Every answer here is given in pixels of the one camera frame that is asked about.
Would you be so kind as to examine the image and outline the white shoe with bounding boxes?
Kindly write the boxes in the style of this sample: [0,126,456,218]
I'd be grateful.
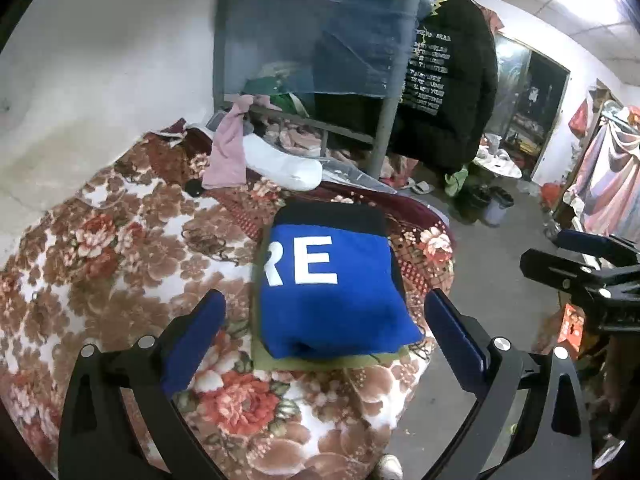
[377,454,403,480]

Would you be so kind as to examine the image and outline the red hanging bag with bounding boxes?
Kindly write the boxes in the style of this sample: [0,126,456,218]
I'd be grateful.
[568,97,591,136]

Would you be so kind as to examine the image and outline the pink curtain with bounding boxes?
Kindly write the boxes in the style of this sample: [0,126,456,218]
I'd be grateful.
[565,102,640,236]

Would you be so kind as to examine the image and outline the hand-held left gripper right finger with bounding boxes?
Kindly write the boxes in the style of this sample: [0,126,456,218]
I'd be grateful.
[424,289,593,480]

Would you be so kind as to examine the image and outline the pink floral bedding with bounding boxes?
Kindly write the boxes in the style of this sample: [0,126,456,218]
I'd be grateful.
[265,120,376,161]

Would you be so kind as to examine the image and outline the blue and black jacket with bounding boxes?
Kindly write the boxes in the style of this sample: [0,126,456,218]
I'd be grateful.
[252,202,426,361]

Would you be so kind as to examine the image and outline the clear plastic bag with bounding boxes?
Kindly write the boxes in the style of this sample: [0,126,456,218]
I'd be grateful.
[320,157,396,193]

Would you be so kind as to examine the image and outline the white round table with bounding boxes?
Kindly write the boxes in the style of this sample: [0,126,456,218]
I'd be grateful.
[472,152,523,180]

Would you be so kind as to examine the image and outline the grey bucket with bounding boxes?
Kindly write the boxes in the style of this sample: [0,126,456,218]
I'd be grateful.
[482,187,515,226]

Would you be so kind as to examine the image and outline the black printed hanging jacket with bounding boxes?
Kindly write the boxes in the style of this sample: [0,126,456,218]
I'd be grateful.
[387,0,499,173]

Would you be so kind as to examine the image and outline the folded green cloth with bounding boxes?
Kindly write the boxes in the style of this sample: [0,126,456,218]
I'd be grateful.
[249,260,412,372]

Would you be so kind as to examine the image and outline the pink cloth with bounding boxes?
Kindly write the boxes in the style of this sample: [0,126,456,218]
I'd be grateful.
[202,100,256,190]

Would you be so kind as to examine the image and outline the red plastic bag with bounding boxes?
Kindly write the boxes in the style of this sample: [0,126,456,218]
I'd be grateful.
[540,182,566,208]

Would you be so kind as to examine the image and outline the dark bucket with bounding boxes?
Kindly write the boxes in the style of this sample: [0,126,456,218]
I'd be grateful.
[462,185,491,221]

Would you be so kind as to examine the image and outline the blue denim garment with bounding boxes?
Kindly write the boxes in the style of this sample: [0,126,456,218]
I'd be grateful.
[214,0,431,98]

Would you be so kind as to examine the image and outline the green slippers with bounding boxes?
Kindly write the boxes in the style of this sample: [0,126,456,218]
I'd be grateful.
[444,167,469,197]

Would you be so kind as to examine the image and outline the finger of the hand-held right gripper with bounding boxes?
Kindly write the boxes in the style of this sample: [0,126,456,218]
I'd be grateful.
[520,249,640,307]
[555,230,640,267]

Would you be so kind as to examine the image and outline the green white cloth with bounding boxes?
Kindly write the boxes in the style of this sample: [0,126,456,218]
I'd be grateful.
[245,76,313,113]

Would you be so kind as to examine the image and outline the brown floral blanket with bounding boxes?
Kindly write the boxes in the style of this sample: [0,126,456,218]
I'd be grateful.
[0,120,457,480]

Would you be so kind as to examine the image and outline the orange box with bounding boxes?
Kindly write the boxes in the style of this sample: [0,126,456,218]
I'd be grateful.
[559,304,586,357]

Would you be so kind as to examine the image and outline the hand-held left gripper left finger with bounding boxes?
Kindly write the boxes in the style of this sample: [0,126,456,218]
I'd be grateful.
[58,289,227,480]

